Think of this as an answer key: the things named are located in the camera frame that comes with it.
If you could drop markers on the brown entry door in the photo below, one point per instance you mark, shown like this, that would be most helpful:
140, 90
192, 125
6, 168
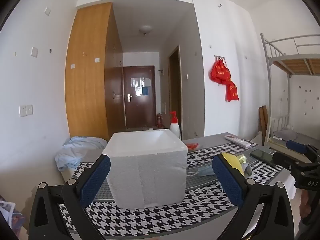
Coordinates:
140, 110

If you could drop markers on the white foam box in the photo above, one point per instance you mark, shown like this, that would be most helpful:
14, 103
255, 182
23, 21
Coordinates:
145, 175

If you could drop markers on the wooden wardrobe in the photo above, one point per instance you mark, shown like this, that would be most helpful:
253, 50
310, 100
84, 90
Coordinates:
87, 80

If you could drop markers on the red plastic bag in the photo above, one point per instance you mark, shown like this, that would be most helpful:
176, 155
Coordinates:
232, 92
218, 72

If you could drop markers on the yellow sponge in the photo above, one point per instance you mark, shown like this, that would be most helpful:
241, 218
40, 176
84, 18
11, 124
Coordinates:
233, 161

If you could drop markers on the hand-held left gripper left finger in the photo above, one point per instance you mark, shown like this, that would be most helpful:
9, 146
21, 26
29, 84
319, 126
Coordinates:
96, 180

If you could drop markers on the grey fabric item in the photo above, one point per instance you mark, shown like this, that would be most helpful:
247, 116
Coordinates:
248, 169

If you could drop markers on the grey metal bunk bed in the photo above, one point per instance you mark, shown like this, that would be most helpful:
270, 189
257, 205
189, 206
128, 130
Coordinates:
271, 80

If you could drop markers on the houndstooth tablecloth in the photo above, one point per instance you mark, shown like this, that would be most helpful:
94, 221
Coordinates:
160, 220

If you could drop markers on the square white wall plate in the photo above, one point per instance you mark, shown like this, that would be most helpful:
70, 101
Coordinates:
34, 52

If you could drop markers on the wooden door frame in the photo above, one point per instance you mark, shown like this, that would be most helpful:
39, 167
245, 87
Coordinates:
175, 92

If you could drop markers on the white wall socket plate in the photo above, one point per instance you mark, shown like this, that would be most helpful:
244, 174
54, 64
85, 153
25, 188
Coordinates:
22, 111
29, 109

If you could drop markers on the blue paper notice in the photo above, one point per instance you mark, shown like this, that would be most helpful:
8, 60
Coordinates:
145, 91

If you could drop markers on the small white wall plate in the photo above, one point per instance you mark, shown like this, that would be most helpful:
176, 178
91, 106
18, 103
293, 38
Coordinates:
47, 10

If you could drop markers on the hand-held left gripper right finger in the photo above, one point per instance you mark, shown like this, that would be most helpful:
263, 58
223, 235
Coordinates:
228, 180

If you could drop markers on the person's right hand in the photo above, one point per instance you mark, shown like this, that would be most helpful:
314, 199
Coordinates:
306, 202

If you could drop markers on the round ceiling lamp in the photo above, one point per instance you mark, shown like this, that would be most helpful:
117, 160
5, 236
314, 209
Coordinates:
145, 29

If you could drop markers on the light blue cloth pile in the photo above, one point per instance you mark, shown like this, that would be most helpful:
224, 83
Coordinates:
80, 150

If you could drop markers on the red fire extinguisher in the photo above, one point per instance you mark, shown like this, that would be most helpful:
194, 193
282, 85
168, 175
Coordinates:
159, 121

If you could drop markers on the black smartphone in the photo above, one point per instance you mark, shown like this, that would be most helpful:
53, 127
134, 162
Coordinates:
263, 156

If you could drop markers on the grey pillow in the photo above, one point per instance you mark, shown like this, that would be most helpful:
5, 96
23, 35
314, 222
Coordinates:
285, 133

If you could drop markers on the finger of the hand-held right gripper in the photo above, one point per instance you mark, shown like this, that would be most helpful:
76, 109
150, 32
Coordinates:
297, 147
286, 160

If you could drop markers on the red snack packet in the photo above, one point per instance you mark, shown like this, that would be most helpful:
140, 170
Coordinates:
192, 146

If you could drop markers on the white remote control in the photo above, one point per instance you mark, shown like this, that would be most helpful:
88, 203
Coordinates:
237, 140

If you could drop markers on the small wall fixture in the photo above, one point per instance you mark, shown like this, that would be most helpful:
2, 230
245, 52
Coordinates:
160, 71

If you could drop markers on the brown wooden boards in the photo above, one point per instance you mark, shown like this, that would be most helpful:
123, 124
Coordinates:
263, 120

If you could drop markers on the metal wall hook rack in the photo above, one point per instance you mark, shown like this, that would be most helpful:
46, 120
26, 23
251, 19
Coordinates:
220, 57

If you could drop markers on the colourful printed box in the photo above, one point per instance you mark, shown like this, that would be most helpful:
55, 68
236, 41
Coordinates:
8, 211

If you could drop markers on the white red pump bottle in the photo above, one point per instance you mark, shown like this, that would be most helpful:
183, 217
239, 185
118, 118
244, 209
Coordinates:
174, 127

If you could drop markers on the blue face mask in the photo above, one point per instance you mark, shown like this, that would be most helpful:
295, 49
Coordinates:
205, 172

